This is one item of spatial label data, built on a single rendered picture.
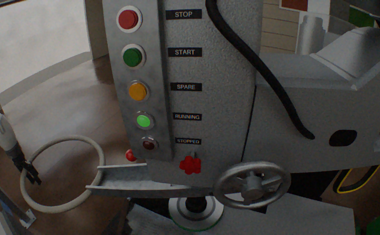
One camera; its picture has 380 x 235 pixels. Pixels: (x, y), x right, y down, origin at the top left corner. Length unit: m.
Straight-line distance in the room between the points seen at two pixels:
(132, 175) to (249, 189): 0.50
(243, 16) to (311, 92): 0.16
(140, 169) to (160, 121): 0.43
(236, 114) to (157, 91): 0.12
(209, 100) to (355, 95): 0.28
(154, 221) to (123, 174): 0.23
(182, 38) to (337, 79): 0.27
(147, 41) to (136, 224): 0.71
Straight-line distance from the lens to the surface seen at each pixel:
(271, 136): 0.33
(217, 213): 0.70
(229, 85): 0.26
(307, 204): 0.86
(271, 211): 0.78
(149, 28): 0.23
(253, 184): 0.32
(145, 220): 0.77
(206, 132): 0.30
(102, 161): 0.86
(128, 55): 0.24
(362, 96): 0.39
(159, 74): 0.24
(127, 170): 0.72
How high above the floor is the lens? 1.47
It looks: 33 degrees down
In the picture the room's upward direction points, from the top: 2 degrees counter-clockwise
